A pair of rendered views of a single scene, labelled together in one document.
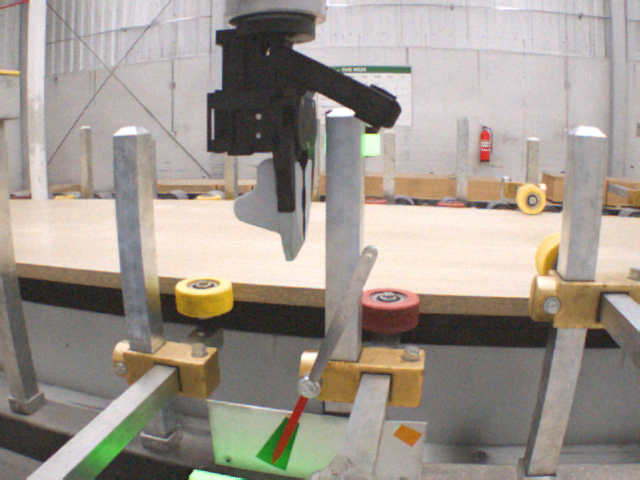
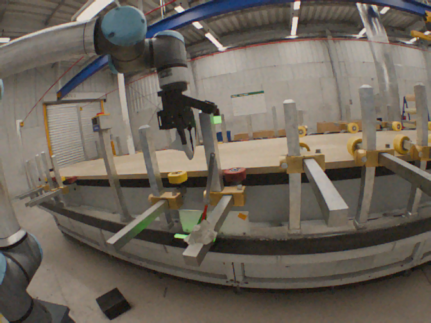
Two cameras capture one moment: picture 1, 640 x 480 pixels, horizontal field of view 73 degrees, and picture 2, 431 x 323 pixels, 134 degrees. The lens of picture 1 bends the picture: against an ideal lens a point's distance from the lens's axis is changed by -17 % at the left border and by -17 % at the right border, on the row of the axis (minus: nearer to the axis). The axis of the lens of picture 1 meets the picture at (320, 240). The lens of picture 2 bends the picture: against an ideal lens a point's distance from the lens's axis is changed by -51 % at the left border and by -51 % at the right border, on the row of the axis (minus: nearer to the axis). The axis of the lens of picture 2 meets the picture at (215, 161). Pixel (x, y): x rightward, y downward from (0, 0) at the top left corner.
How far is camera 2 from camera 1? 0.13 m
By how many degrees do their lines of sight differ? 9
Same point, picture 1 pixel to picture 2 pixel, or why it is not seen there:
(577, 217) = (288, 132)
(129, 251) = (148, 164)
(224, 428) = (184, 218)
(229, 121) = (163, 119)
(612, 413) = not seen: hidden behind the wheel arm
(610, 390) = not seen: hidden behind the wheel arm
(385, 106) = (208, 106)
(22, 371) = (122, 208)
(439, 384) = (261, 199)
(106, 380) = not seen: hidden behind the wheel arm
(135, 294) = (152, 177)
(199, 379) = (174, 202)
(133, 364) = (154, 200)
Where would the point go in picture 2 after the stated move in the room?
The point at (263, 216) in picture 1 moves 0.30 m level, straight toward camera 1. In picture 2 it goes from (179, 147) to (131, 181)
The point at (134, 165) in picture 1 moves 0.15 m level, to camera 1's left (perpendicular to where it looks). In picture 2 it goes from (145, 137) to (114, 143)
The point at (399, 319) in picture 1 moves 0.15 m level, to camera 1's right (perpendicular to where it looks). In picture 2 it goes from (237, 176) to (279, 171)
